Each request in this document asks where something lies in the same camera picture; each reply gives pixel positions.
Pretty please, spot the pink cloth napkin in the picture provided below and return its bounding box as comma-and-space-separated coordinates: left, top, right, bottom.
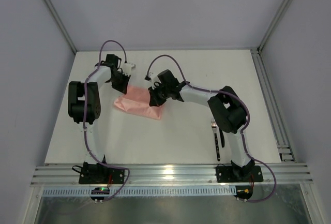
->
113, 85, 163, 120

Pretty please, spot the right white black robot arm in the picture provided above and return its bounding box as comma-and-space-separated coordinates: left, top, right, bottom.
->
145, 69, 255, 182

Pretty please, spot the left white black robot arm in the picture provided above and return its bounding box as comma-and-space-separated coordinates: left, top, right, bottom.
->
68, 54, 136, 177

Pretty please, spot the left black controller board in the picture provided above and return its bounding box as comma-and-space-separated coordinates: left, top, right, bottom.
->
90, 186, 110, 203

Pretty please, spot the black controller board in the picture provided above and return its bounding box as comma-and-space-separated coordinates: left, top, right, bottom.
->
234, 185, 253, 201
90, 186, 110, 203

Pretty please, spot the right black controller board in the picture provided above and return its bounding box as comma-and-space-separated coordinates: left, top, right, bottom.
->
234, 185, 253, 201

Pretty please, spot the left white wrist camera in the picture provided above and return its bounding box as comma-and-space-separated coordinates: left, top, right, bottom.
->
121, 63, 136, 76

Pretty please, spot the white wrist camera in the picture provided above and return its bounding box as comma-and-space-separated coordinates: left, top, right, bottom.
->
121, 63, 136, 76
144, 72, 160, 88

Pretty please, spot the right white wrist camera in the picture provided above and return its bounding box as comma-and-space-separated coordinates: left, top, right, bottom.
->
144, 72, 160, 88

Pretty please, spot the black handled fork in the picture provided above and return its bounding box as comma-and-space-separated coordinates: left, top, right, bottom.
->
211, 119, 220, 161

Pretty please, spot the black handled knife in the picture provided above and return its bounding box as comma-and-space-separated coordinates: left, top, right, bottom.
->
218, 128, 225, 148

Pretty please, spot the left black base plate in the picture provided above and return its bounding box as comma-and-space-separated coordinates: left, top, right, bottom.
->
79, 167, 125, 185

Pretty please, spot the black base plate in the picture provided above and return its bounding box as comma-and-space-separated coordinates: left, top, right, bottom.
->
79, 167, 125, 185
215, 165, 264, 183

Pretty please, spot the left aluminium corner post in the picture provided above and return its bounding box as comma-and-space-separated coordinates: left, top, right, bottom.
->
42, 0, 78, 54

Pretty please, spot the aluminium corner post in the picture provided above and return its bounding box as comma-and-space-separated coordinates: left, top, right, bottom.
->
257, 0, 293, 53
42, 0, 78, 54

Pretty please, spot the slotted grey cable duct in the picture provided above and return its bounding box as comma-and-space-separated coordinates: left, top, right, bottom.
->
42, 185, 235, 197

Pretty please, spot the aluminium front rail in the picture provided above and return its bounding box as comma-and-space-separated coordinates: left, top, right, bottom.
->
31, 163, 313, 187

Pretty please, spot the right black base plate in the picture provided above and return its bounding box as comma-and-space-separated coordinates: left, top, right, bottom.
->
215, 165, 264, 183

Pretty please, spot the right aluminium side rail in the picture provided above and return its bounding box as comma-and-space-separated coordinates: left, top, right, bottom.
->
250, 49, 296, 163

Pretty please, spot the right aluminium corner post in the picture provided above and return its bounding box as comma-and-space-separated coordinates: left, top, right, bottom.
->
257, 0, 293, 53

